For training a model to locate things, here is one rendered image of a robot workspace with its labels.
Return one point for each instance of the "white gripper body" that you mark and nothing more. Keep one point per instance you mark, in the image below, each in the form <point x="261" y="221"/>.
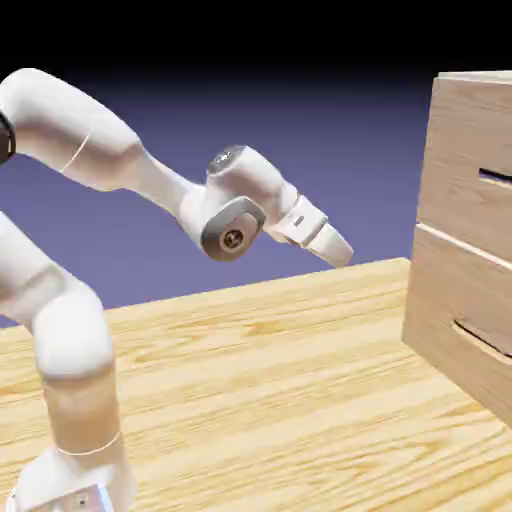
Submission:
<point x="332" y="246"/>

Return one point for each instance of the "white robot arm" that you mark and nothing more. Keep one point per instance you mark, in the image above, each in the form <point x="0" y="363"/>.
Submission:
<point x="100" y="144"/>

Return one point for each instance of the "drawer front with long slot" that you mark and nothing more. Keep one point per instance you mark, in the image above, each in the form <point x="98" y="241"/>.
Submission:
<point x="440" y="296"/>

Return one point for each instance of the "light wooden cabinet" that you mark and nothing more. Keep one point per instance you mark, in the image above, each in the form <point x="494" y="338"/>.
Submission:
<point x="452" y="280"/>

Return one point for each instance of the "drawer front with short slot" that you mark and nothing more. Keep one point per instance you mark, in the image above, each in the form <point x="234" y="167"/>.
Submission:
<point x="456" y="160"/>

